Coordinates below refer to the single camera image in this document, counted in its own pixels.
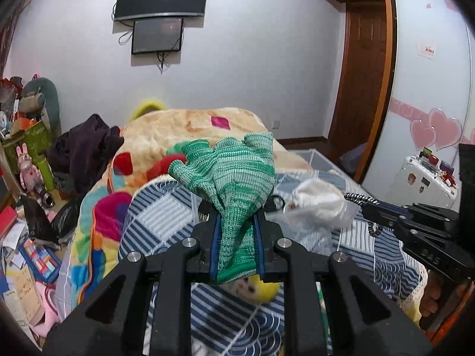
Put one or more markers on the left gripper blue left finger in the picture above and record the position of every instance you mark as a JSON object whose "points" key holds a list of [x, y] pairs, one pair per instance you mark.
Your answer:
{"points": [[215, 248]]}

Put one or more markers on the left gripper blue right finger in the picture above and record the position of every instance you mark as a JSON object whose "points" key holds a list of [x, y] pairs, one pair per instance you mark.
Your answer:
{"points": [[258, 217]]}

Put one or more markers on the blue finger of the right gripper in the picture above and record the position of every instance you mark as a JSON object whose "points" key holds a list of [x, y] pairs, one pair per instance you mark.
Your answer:
{"points": [[360, 199]]}

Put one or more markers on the white sock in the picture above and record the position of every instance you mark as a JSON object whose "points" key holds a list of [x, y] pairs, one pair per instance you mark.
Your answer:
{"points": [[322, 202]]}

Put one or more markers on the green knitted glove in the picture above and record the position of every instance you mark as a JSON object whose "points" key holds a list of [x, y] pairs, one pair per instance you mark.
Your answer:
{"points": [[237, 177]]}

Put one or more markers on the clear plastic bag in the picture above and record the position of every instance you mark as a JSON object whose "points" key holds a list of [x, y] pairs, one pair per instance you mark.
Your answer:
{"points": [[314, 236]]}

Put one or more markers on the floral fabric scrunchie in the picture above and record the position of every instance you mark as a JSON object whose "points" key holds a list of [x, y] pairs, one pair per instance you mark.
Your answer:
{"points": [[253, 289]]}

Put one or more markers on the clear plastic storage box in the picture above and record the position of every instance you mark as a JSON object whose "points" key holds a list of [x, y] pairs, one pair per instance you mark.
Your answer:
{"points": [[318, 161]]}

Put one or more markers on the white suitcase with stickers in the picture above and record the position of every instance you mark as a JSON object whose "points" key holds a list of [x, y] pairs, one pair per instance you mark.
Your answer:
{"points": [[426, 179]]}

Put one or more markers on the blue white patterned cloth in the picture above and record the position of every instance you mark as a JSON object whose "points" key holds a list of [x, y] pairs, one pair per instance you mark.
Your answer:
{"points": [[231, 316]]}

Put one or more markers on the wooden door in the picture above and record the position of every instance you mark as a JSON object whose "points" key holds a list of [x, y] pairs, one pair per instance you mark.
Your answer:
{"points": [[361, 77]]}

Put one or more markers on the white sliding wardrobe door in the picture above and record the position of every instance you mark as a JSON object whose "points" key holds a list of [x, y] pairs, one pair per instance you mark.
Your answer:
{"points": [[431, 89]]}

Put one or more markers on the colourful fleece blanket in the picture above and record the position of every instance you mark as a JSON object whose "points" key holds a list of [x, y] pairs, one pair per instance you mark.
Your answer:
{"points": [[148, 141]]}

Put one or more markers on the yellow plush toy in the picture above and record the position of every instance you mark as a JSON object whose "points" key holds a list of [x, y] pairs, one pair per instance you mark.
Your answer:
{"points": [[147, 106]]}

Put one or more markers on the black plastic bag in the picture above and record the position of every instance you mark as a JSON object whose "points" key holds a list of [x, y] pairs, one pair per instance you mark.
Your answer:
{"points": [[53, 233]]}

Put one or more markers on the colourful patterned book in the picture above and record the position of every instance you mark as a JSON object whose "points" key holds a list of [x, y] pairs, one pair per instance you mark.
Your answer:
{"points": [[42, 261]]}

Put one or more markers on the dark purple clothing pile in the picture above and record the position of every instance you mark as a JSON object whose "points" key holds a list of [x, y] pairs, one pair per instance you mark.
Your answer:
{"points": [[79, 157]]}

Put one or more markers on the green bottle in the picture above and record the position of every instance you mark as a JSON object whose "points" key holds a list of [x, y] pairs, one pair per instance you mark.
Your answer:
{"points": [[46, 173]]}

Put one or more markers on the pink rabbit toy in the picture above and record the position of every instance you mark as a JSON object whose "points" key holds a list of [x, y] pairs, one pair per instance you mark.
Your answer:
{"points": [[30, 176]]}

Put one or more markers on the red box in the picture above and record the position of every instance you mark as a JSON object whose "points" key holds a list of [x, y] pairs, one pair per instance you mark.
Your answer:
{"points": [[8, 218]]}

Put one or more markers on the green cardboard box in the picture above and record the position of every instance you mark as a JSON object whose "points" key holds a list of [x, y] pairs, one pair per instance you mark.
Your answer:
{"points": [[37, 138]]}

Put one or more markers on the grey plush dinosaur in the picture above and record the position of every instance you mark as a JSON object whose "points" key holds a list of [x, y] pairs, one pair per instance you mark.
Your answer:
{"points": [[39, 98]]}

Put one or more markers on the small wall monitor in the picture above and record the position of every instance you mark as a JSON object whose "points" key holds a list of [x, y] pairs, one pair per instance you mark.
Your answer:
{"points": [[157, 35]]}

